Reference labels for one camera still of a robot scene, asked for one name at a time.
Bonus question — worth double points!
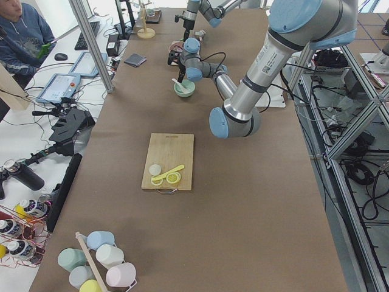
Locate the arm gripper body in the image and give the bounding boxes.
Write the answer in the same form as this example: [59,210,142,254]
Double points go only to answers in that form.
[174,10,196,30]
[167,50,186,75]

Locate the white ceramic spoon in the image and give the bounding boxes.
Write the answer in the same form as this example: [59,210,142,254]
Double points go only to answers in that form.
[171,78,188,93]

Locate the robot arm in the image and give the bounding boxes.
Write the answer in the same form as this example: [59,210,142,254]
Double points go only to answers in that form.
[174,0,358,139]
[174,0,244,41]

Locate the green bowl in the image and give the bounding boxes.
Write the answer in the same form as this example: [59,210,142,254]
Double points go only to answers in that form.
[173,79,196,98]

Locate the metal ice scoop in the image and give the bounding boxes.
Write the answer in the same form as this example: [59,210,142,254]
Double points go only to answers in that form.
[194,29,206,41]

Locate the pink bowl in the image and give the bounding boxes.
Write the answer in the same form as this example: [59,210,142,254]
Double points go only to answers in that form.
[168,41,184,54]

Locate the wooden mug tree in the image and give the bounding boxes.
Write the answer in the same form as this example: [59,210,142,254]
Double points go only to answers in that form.
[137,1,156,39]

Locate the grey folded cloth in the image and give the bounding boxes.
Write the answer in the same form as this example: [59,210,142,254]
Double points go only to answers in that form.
[124,53,147,68]

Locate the bamboo cutting board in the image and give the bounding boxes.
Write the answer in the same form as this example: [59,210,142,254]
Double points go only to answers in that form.
[141,133,195,191]

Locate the yellow plastic knife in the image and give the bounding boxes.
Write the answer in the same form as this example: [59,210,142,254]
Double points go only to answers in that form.
[151,164,185,181]

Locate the blue teach pendant far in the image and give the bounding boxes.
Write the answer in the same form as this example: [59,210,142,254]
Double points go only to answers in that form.
[69,52,98,78]

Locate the blue teach pendant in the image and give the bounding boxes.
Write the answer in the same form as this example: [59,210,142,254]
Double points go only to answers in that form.
[35,74,81,104]
[69,52,98,78]

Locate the black keyboard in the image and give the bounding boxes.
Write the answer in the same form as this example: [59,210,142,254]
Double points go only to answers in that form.
[74,20,101,51]

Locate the white toy steamed bun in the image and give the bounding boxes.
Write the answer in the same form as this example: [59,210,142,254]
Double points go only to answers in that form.
[148,164,162,176]

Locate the lemon slice lower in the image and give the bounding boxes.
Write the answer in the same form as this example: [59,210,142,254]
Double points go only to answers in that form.
[165,172,181,184]

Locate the lemon slice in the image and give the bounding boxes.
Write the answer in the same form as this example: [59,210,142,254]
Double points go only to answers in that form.
[165,172,181,184]
[150,177,164,186]

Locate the lemon slice upper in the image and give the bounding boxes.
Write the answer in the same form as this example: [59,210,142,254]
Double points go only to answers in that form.
[150,177,164,186]

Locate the black computer mouse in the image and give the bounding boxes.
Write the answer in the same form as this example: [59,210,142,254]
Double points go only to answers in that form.
[54,53,68,61]

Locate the blue teach pendant near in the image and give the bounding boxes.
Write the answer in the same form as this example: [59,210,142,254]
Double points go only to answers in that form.
[35,74,81,104]

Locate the person in blue hoodie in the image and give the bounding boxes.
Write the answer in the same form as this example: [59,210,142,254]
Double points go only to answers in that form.
[1,1,55,88]

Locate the blue plastic cup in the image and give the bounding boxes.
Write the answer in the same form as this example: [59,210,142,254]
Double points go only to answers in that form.
[86,231,115,251]

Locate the black water bottle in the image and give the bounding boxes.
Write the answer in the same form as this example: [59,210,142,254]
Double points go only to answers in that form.
[4,159,44,191]

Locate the white plastic cup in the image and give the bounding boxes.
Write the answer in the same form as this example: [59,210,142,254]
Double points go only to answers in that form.
[95,244,124,269]

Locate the pink plastic cup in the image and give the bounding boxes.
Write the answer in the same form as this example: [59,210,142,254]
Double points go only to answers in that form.
[106,262,137,288]

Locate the green plastic cup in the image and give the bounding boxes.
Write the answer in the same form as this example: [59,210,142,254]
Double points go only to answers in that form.
[57,248,87,272]

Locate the grey plastic cup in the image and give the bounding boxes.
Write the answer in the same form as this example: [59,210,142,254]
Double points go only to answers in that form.
[69,266,95,289]

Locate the yellow plastic cup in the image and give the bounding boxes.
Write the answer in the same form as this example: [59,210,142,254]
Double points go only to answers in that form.
[79,279,102,292]

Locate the aluminium frame post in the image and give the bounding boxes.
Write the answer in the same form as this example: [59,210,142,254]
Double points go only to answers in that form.
[69,0,114,93]

